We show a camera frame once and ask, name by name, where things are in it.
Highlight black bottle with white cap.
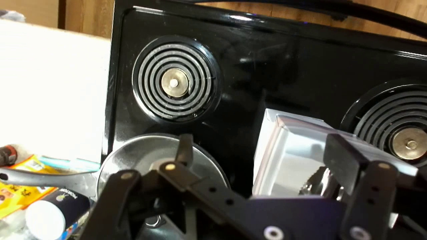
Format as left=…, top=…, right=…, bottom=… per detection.
left=24, top=188, right=92, bottom=240

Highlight teal plastic item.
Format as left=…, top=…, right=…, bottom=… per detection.
left=39, top=155, right=100, bottom=174

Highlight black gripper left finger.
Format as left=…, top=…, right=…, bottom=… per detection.
left=79, top=132, right=285, bottom=240

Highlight steel saucepan with grey handle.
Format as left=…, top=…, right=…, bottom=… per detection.
left=0, top=134, right=231, bottom=240

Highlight black electric stove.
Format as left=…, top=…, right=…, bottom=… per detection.
left=100, top=0, right=427, bottom=240

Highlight dark brown tube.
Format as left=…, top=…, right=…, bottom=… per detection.
left=0, top=144, right=20, bottom=168

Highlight coil burner with brass centre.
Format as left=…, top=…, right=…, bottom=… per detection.
left=340, top=80, right=427, bottom=168
left=131, top=36, right=221, bottom=126

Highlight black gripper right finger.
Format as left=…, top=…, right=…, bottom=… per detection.
left=323, top=132, right=427, bottom=240

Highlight yellow printed packets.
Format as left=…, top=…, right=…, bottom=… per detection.
left=0, top=155, right=61, bottom=220

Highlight white tissue box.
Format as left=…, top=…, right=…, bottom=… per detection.
left=252, top=116, right=273, bottom=198
left=261, top=107, right=419, bottom=199

